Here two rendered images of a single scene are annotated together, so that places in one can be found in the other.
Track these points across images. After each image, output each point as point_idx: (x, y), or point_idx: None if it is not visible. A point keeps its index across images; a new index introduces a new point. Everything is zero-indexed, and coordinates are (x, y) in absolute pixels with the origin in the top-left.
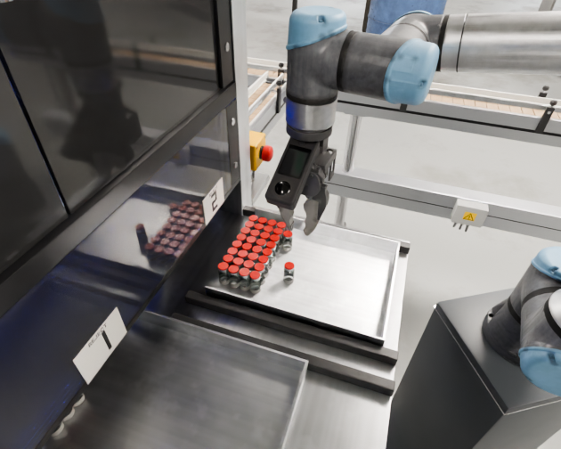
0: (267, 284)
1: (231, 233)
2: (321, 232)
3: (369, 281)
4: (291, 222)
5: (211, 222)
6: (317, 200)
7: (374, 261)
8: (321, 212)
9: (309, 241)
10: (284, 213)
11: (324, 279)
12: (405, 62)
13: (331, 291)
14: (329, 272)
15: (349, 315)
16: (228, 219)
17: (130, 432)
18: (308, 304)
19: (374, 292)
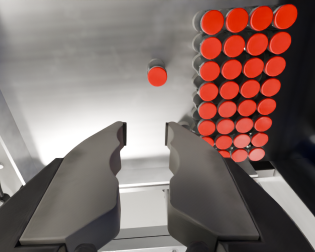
0: (186, 42)
1: (276, 122)
2: (145, 171)
3: (42, 116)
4: (168, 136)
5: None
6: (22, 247)
7: (56, 153)
8: (25, 189)
9: (156, 151)
10: (197, 148)
11: (104, 93)
12: None
13: (83, 74)
14: (105, 109)
15: (33, 37)
16: (289, 145)
17: None
18: (104, 31)
19: (26, 99)
